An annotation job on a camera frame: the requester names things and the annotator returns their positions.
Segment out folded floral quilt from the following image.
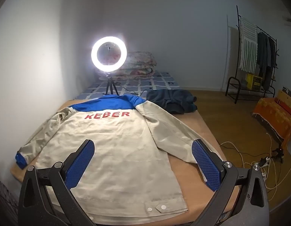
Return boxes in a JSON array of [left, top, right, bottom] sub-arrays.
[[108, 51, 158, 80]]

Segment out black clothes rack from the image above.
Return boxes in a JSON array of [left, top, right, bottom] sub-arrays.
[[225, 5, 278, 104]]

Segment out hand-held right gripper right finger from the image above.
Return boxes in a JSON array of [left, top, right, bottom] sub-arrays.
[[191, 139, 270, 226]]

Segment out white cable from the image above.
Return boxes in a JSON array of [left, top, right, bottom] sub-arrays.
[[220, 132, 287, 200]]

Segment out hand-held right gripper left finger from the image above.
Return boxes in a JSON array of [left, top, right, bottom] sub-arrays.
[[18, 139, 99, 226]]

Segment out yellow crate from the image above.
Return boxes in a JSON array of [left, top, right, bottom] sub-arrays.
[[245, 73, 264, 91]]

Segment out black device with red light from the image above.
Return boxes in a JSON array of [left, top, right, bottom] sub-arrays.
[[271, 147, 285, 163]]

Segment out white striped towel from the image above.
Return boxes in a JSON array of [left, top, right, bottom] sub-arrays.
[[238, 16, 258, 74]]

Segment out beige and blue jacket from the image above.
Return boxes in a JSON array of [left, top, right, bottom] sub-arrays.
[[15, 94, 222, 225]]

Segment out white ring light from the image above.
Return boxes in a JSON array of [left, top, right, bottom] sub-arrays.
[[91, 36, 127, 71]]

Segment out cardboard box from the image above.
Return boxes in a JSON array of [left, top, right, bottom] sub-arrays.
[[276, 87, 291, 116]]

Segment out black tripod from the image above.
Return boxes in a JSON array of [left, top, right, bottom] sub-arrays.
[[105, 72, 120, 97]]

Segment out orange crate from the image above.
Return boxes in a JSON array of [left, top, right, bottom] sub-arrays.
[[252, 96, 291, 149]]

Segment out black cable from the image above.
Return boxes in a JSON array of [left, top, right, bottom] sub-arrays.
[[117, 85, 148, 98]]

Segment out dark hanging clothes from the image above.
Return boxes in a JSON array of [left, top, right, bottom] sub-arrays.
[[256, 32, 278, 90]]

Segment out white power strip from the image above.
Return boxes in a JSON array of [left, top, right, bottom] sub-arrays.
[[251, 158, 271, 177]]

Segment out red box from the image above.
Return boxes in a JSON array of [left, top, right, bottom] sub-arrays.
[[278, 100, 291, 115]]

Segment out dark blue clothes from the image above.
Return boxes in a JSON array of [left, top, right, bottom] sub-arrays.
[[145, 89, 198, 115]]

